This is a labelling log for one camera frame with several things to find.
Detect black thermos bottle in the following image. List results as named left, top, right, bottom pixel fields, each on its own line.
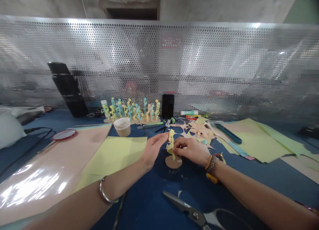
left=47, top=62, right=90, bottom=118

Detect tan round paper base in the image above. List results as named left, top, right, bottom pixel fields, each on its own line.
left=164, top=155, right=183, bottom=169

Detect large pink paper sheet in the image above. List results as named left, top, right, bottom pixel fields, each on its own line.
left=0, top=123, right=113, bottom=227

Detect black binder clips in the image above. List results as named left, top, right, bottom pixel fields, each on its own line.
left=87, top=110, right=106, bottom=118

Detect perforated metal screen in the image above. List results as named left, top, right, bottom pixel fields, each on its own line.
left=0, top=14, right=319, bottom=117

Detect steel scissors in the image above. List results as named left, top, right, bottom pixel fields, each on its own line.
left=162, top=190, right=251, bottom=230

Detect green utility knife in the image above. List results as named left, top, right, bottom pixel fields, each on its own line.
left=137, top=122, right=164, bottom=130

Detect red round hand mirror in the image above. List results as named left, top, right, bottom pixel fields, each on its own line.
left=37, top=129, right=77, bottom=154

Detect person's left hand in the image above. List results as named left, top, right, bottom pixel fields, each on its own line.
left=141, top=132, right=173, bottom=171

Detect yellow paper cutout strip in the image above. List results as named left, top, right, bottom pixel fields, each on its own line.
left=166, top=129, right=176, bottom=161

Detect black smartphone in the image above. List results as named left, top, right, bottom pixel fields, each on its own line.
left=161, top=94, right=175, bottom=119

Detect pile of paper scraps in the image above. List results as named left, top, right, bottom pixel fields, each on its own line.
left=171, top=116, right=218, bottom=151

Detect stack of coloured paper sheets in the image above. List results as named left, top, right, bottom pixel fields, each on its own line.
left=216, top=118, right=319, bottom=186

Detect dark teal utility knife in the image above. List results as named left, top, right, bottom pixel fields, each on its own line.
left=216, top=123, right=243, bottom=145

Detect group of paper cutout figures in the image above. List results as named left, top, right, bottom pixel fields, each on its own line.
left=103, top=97, right=162, bottom=125

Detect brown paper cup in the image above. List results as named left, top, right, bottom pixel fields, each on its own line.
left=113, top=117, right=132, bottom=138

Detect black cable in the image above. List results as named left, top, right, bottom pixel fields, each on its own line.
left=0, top=126, right=54, bottom=177

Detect yellow paper sheet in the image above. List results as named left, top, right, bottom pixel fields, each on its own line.
left=71, top=136, right=148, bottom=193

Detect thin black wire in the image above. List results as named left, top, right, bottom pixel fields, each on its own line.
left=112, top=192, right=128, bottom=230

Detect person's right hand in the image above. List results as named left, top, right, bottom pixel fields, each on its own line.
left=171, top=137, right=213, bottom=167

